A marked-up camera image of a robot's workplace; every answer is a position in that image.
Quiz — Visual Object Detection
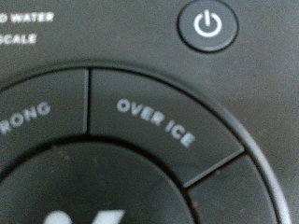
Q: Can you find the black Keurig coffee machine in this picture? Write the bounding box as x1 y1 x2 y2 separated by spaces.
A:
0 0 299 224

